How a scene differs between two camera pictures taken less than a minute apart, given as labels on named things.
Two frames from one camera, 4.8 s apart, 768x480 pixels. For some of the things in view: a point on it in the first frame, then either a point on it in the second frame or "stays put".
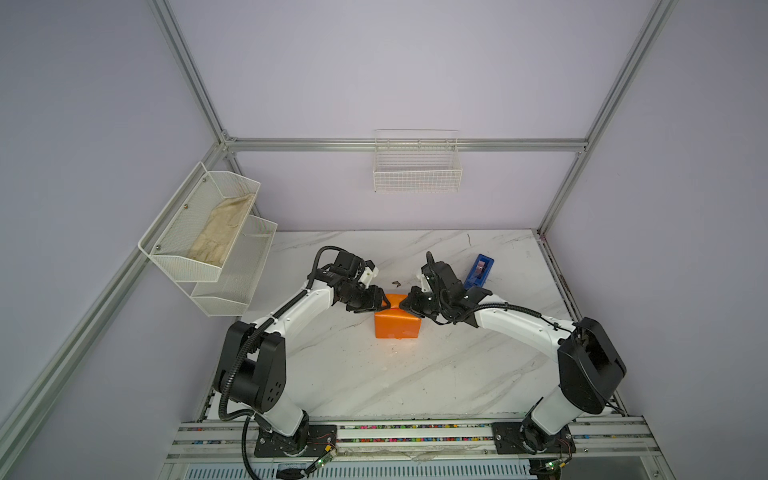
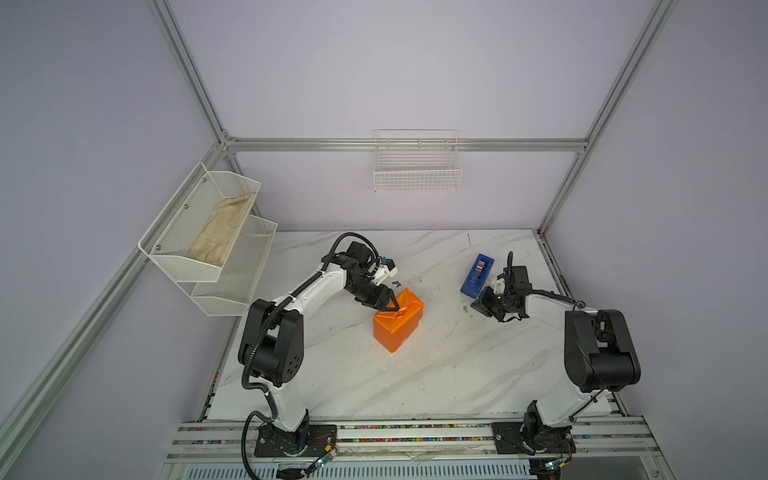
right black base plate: [507, 439] stays put
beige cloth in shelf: [216, 236] stays put
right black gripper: [408, 301] to [478, 304]
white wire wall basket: [417, 161] stays put
